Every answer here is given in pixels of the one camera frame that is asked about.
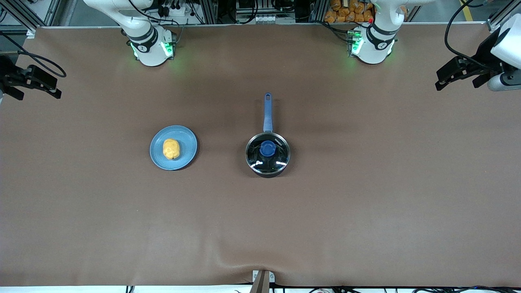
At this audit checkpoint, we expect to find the glass lid with blue knob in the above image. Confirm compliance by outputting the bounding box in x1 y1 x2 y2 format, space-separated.
246 133 290 173

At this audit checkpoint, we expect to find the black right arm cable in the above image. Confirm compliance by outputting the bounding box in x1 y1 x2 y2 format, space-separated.
0 32 67 79

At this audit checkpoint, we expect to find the yellow potato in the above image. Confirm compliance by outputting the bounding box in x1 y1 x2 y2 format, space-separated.
163 139 180 160

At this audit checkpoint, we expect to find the orange packaged snacks pile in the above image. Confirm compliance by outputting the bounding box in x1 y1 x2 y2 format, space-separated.
324 0 375 24

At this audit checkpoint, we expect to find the brown table cover cloth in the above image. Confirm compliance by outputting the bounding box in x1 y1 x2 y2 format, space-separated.
0 22 521 287

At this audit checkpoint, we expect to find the black pot with blue handle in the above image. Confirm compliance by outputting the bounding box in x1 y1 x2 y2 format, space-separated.
245 93 291 179

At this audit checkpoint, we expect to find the aluminium frame profile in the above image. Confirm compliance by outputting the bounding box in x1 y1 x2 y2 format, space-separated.
487 0 521 32
0 0 61 37

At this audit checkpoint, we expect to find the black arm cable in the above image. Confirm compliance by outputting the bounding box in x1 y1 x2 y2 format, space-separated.
0 32 67 79
444 0 489 72

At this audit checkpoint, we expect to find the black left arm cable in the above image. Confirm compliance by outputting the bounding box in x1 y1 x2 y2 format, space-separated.
444 0 489 72

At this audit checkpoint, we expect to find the blue round plate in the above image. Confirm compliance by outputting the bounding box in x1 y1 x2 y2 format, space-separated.
150 125 199 171

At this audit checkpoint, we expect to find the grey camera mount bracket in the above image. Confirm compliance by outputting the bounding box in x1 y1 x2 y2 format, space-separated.
252 269 276 293

